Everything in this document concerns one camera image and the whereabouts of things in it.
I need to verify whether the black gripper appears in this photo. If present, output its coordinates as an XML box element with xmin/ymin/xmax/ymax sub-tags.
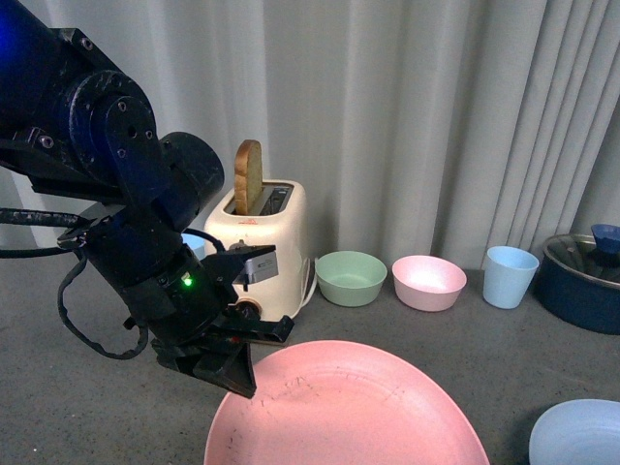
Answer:
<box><xmin>82</xmin><ymin>215</ymin><xmax>294</xmax><ymax>398</ymax></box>

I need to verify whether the pink plastic plate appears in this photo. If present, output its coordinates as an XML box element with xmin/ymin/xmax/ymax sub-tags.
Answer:
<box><xmin>204</xmin><ymin>341</ymin><xmax>488</xmax><ymax>464</ymax></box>

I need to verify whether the light blue plastic plate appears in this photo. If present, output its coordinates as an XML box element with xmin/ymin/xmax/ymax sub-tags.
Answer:
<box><xmin>529</xmin><ymin>399</ymin><xmax>619</xmax><ymax>464</ymax></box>

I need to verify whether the light blue plastic cup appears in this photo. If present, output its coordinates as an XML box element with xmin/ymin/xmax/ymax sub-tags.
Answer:
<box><xmin>182</xmin><ymin>233</ymin><xmax>205</xmax><ymax>261</ymax></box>

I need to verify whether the mint green plastic bowl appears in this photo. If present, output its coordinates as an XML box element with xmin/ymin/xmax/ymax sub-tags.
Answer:
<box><xmin>315</xmin><ymin>251</ymin><xmax>388</xmax><ymax>307</ymax></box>

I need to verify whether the cream white toaster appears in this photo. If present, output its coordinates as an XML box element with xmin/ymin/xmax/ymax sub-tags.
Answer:
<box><xmin>204</xmin><ymin>180</ymin><xmax>316</xmax><ymax>322</ymax></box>

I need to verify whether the toasted bread slice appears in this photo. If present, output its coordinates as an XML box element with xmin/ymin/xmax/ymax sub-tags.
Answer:
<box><xmin>234</xmin><ymin>139</ymin><xmax>263</xmax><ymax>215</ymax></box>

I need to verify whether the pink plastic bowl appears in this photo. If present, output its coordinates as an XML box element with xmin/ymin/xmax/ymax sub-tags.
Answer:
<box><xmin>391</xmin><ymin>255</ymin><xmax>467</xmax><ymax>312</ymax></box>

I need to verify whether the dark blue pot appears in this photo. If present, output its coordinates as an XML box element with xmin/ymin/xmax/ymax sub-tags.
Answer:
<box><xmin>534</xmin><ymin>254</ymin><xmax>619</xmax><ymax>335</ymax></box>

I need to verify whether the glass pot lid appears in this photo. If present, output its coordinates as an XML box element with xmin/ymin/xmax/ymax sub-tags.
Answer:
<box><xmin>543</xmin><ymin>224</ymin><xmax>619</xmax><ymax>290</ymax></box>

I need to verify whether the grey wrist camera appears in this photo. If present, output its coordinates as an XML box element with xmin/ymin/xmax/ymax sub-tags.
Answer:
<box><xmin>233</xmin><ymin>251</ymin><xmax>278</xmax><ymax>290</ymax></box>

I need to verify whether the white toaster power cord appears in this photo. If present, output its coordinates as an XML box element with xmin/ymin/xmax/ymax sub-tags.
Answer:
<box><xmin>292</xmin><ymin>255</ymin><xmax>319</xmax><ymax>311</ymax></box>

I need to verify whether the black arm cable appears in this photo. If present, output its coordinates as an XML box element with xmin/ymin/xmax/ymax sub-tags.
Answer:
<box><xmin>0</xmin><ymin>206</ymin><xmax>229</xmax><ymax>360</ymax></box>

